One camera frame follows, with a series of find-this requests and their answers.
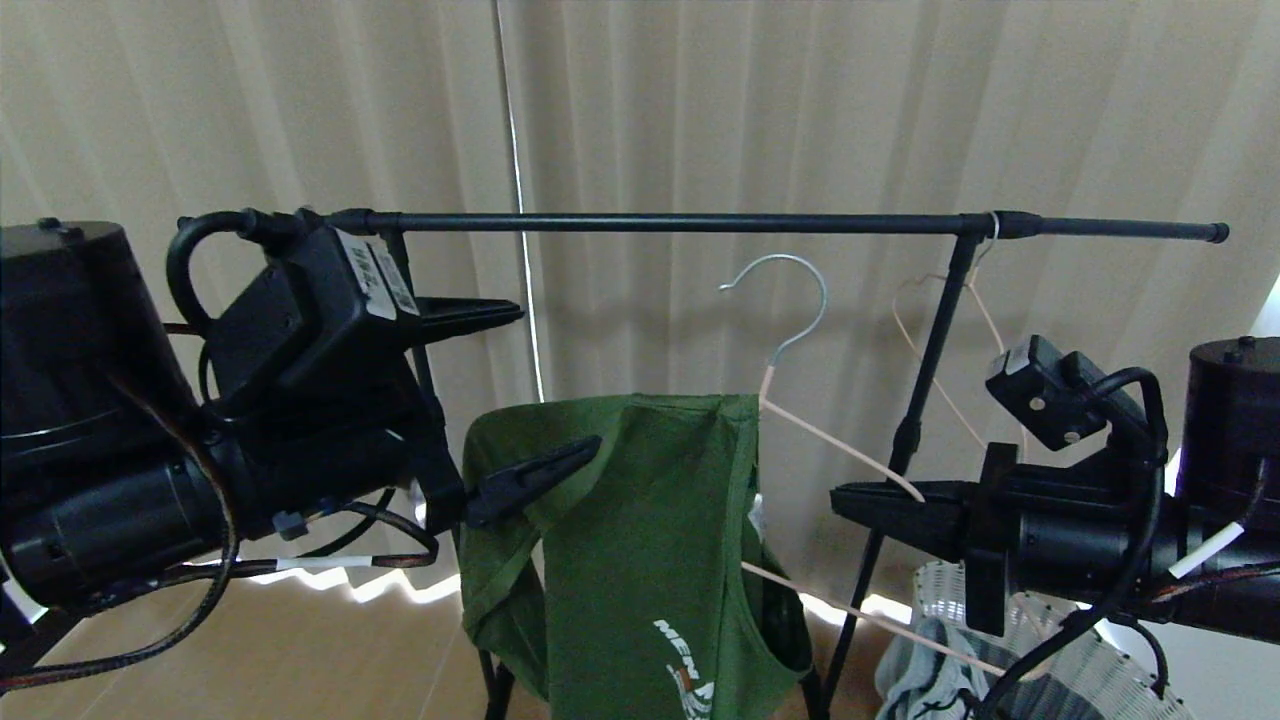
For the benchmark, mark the black clothes rack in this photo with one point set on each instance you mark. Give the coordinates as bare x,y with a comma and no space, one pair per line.
700,222

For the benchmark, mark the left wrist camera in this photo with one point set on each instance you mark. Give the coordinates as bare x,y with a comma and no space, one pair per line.
300,310

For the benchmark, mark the pale grey shorts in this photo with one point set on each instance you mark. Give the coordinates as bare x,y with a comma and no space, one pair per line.
930,670

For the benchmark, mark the white laundry basket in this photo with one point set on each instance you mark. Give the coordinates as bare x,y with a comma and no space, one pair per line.
1120,685

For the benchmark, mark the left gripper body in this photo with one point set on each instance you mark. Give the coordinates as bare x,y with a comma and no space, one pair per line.
130,530

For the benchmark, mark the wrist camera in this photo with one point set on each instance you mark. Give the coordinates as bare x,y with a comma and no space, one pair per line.
1040,395
300,310

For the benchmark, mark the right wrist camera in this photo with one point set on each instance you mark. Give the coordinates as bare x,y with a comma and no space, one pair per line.
1040,395

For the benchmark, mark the pink clothes hanger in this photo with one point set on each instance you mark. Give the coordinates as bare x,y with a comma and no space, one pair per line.
960,410
766,385

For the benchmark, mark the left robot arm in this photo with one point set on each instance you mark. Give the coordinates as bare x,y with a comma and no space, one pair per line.
80,330

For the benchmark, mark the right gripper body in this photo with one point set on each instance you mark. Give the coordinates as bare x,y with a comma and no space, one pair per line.
1080,550

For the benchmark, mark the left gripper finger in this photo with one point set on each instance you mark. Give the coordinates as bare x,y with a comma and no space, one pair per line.
530,480
470,318

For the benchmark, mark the green long-sleeved shirt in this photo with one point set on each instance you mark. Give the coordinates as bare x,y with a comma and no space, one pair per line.
640,550

